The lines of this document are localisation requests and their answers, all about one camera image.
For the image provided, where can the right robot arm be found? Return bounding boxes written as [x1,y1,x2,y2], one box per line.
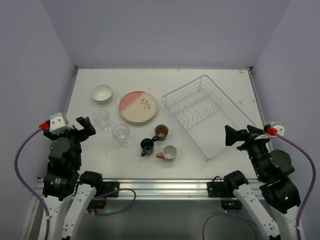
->
[222,123,306,240]

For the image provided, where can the pink mug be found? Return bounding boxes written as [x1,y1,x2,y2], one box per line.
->
[156,145,178,162]

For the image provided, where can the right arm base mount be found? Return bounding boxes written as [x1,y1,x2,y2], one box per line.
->
[206,176,242,212]

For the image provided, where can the cream plate orange patch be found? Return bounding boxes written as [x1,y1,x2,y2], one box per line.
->
[118,91,158,120]

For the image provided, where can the aluminium mounting rail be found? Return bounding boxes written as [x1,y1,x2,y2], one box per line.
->
[31,177,296,201]

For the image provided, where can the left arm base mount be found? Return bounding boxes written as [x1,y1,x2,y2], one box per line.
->
[87,181,120,213]

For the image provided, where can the white wire dish rack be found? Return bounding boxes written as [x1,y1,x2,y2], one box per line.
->
[161,75,255,160]

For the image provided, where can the black mug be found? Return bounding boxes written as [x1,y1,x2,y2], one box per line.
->
[152,124,169,142]

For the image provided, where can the white ceramic bowl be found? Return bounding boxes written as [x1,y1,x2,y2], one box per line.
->
[90,84,113,105]

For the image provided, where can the cream plate yellow patch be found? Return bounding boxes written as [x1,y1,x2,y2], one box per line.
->
[124,117,157,126]

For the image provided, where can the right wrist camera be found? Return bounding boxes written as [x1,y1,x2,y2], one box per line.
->
[255,121,285,140]

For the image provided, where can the clear glass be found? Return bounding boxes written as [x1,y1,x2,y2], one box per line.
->
[93,108,111,130]
[112,124,130,146]

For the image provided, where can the cream plate green patch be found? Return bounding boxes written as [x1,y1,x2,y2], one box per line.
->
[123,114,158,125]

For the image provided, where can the blue mug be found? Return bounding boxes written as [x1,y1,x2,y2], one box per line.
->
[140,138,154,157]

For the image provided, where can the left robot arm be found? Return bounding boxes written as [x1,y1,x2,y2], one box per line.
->
[20,112,103,240]

